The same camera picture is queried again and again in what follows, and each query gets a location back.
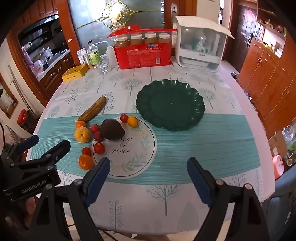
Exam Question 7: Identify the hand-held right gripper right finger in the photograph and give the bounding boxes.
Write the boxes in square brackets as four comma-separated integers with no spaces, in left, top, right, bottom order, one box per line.
[187,158,270,241]

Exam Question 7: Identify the white bottle sterilizer cabinet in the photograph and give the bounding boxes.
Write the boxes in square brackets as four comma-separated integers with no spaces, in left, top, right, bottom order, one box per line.
[173,15,235,73]

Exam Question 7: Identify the large mandarin orange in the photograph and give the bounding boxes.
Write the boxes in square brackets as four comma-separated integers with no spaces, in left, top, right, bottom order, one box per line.
[78,154,94,170]

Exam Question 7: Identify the wooden floor cabinets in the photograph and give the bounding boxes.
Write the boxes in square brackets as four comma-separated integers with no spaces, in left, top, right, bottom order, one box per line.
[238,38,296,139]

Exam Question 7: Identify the frosted glass door gold ornament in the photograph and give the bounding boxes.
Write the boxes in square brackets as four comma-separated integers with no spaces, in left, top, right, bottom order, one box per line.
[67,0,166,58]

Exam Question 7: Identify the dark entrance door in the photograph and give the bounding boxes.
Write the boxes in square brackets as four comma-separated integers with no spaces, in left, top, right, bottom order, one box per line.
[231,5,257,71]

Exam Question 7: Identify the red plastic container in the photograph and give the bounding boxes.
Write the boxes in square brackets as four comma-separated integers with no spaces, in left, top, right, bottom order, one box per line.
[17,109,29,126]

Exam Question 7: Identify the yellow flat box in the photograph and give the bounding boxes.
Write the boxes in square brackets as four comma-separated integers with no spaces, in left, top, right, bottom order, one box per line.
[61,64,89,82]

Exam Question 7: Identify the white squeeze bottle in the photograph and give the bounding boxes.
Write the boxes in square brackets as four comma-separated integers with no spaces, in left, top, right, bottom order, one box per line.
[95,41,116,68]

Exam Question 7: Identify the silver door handle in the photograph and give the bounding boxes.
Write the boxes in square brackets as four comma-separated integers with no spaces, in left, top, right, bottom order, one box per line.
[171,5,179,25]

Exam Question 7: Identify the row of shoes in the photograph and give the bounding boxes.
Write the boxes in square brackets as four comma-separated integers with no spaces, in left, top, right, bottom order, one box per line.
[231,71,258,110]

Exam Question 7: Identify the small metal can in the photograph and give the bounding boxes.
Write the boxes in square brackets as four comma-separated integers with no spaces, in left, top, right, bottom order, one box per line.
[83,53,92,69]

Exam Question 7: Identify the clear glass tumbler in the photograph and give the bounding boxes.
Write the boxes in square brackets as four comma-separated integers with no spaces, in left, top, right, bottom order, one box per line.
[97,57,110,75]

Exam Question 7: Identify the browned banana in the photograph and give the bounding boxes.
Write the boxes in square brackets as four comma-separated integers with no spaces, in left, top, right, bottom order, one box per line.
[74,96,107,123]

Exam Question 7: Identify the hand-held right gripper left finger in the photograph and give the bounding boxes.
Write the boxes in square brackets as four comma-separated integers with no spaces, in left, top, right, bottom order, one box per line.
[28,157,111,241]

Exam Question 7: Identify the dark green scalloped plate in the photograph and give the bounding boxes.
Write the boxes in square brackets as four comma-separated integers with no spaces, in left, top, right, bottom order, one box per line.
[136,79,206,132]

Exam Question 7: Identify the blue chair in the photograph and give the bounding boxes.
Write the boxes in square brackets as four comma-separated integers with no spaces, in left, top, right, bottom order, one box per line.
[265,166,296,241]

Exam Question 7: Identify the red paper cup package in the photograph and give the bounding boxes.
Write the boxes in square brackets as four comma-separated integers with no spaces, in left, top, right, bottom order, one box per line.
[107,26,178,69]

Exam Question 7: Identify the clear plastic bag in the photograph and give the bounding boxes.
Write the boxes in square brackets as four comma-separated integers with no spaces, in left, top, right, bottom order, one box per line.
[282,125,296,151]

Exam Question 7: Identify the small white blue box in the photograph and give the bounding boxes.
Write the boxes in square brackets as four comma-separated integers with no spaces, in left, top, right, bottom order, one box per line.
[77,49,87,65]

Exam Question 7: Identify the clear bottle green label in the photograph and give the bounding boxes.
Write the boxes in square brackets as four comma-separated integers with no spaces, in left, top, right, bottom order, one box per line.
[87,40,101,68]

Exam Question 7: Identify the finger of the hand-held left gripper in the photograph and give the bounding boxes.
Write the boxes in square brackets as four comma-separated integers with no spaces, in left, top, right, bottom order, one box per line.
[1,135,40,163]
[11,140,71,172]

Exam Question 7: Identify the wooden kitchen wall cabinet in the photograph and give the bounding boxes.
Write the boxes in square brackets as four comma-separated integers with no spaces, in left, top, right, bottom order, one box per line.
[22,0,58,26]

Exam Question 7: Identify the tree print tablecloth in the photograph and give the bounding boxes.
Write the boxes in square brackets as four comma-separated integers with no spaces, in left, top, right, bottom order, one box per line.
[30,58,277,233]

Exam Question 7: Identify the wall shelf with items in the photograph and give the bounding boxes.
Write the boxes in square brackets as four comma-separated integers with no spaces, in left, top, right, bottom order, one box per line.
[255,8,287,58]

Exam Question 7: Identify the dark avocado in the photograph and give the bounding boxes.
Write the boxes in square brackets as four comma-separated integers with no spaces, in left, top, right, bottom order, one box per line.
[100,118,125,140]

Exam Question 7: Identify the cardboard box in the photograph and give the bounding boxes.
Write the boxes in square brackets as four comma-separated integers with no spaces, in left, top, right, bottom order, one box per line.
[268,131,288,158]

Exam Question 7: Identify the pink small appliance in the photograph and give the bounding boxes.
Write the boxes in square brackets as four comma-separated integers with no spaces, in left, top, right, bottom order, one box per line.
[272,155,286,180]

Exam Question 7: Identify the round yellow fruit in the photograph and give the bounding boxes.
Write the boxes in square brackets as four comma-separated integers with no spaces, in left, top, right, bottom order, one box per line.
[74,126,90,143]

